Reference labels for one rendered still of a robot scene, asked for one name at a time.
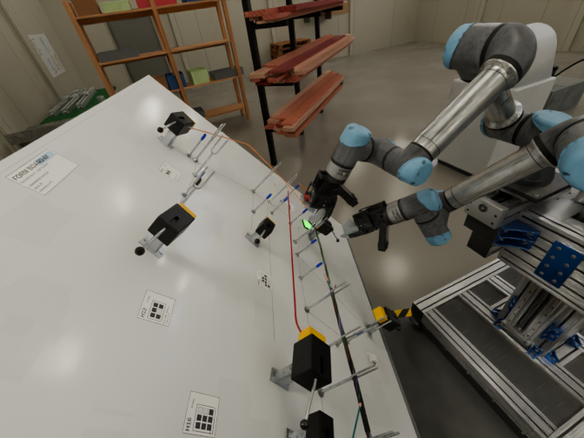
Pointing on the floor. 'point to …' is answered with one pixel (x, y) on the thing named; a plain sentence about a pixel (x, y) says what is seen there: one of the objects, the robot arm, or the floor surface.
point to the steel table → (34, 132)
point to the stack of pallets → (285, 47)
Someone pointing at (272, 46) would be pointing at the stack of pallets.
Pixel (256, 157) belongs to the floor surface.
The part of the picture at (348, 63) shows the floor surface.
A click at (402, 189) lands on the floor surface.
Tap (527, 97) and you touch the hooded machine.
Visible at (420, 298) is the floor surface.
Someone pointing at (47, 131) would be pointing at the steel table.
